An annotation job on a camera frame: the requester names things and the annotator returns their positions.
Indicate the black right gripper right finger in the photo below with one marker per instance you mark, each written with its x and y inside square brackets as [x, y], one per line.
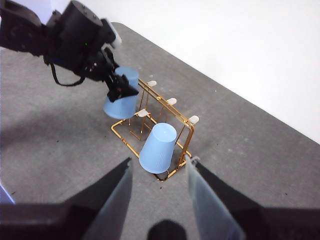
[212, 200]

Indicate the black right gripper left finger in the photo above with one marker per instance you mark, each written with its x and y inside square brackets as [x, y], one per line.
[110, 190]

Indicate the blue ribbed plastic cup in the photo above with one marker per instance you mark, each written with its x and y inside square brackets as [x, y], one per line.
[122, 108]
[157, 150]

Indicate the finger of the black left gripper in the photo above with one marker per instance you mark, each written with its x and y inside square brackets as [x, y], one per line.
[121, 90]

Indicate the pale grey camera box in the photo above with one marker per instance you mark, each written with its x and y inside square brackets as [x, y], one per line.
[114, 37]

